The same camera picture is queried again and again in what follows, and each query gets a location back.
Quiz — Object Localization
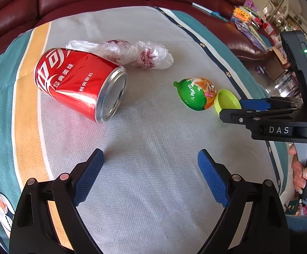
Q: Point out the crumpled clear plastic bag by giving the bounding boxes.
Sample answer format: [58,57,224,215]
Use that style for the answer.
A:
[66,39,174,70]

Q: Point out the yellow-green plastic lid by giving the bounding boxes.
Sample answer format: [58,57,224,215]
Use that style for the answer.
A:
[214,89,242,115]

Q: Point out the green orange jelly cup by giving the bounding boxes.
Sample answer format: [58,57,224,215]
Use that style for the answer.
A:
[173,77,217,111]

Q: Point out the blue pen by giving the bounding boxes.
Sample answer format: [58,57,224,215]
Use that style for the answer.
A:
[191,2,229,23]

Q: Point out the red soda can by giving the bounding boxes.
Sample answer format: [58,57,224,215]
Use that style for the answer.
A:
[34,48,128,124]

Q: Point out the pile of colourful toys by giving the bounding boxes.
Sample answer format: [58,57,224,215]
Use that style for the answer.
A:
[230,0,278,53]

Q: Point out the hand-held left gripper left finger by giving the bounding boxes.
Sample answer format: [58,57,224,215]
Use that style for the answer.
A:
[9,148,104,254]

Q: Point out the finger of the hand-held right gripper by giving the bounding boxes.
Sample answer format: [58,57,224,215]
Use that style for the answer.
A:
[239,97,303,111]
[219,108,305,129]

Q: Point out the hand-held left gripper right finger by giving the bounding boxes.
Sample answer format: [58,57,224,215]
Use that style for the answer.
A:
[193,149,292,254]

